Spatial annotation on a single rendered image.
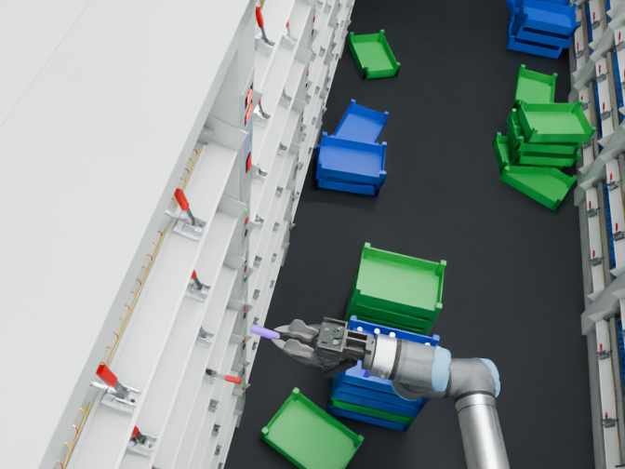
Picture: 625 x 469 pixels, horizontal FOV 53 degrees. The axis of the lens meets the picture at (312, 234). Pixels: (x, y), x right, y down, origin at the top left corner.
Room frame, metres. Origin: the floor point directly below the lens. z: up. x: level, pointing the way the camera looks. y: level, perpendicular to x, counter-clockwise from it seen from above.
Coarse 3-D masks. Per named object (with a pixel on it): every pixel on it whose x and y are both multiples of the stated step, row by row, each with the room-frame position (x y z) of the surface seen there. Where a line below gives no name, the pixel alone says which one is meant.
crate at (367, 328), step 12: (348, 324) 1.00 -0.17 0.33; (360, 324) 0.99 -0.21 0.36; (372, 324) 0.99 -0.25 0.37; (396, 336) 0.99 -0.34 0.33; (408, 336) 0.98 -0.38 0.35; (420, 336) 0.98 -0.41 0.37; (432, 336) 0.98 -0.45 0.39; (348, 372) 0.83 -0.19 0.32; (360, 372) 0.84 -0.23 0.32; (360, 384) 0.80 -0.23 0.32; (372, 384) 0.79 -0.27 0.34; (384, 384) 0.79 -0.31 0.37
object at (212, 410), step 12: (240, 336) 0.69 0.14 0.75; (228, 348) 0.67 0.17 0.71; (228, 360) 0.64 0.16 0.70; (228, 372) 0.61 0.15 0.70; (216, 384) 0.57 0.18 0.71; (216, 396) 0.54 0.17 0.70; (216, 408) 0.51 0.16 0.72; (204, 420) 0.48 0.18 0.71; (204, 432) 0.45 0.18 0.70; (204, 444) 0.42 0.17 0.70; (204, 456) 0.40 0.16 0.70; (192, 468) 0.36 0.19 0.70
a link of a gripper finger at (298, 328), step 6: (294, 324) 0.61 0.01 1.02; (300, 324) 0.61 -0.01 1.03; (276, 330) 0.60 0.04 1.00; (282, 330) 0.61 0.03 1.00; (288, 330) 0.61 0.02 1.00; (294, 330) 0.61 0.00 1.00; (300, 330) 0.61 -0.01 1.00; (306, 330) 0.61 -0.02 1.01; (312, 330) 0.61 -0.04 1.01; (294, 336) 0.60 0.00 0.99; (300, 336) 0.60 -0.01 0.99; (306, 336) 0.60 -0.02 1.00; (312, 336) 0.60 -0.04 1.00
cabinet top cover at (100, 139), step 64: (128, 0) 0.71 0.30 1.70; (192, 0) 0.73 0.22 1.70; (256, 0) 0.79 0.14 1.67; (64, 64) 0.56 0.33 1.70; (128, 64) 0.58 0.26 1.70; (192, 64) 0.60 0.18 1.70; (0, 128) 0.44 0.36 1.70; (64, 128) 0.46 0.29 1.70; (128, 128) 0.48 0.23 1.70; (192, 128) 0.50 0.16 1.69; (0, 192) 0.36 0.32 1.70; (64, 192) 0.37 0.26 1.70; (128, 192) 0.39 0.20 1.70; (0, 256) 0.29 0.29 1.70; (64, 256) 0.30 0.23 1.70; (128, 256) 0.31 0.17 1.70; (0, 320) 0.22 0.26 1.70; (64, 320) 0.23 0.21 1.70; (0, 384) 0.17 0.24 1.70; (64, 384) 0.18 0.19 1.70; (0, 448) 0.12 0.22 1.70
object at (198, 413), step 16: (240, 304) 0.69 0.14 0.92; (224, 320) 0.66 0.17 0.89; (224, 336) 0.62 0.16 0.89; (224, 352) 0.58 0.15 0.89; (208, 384) 0.50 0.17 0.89; (208, 400) 0.46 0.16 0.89; (192, 416) 0.42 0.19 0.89; (192, 432) 0.39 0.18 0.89; (192, 448) 0.36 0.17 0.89; (176, 464) 0.32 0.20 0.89
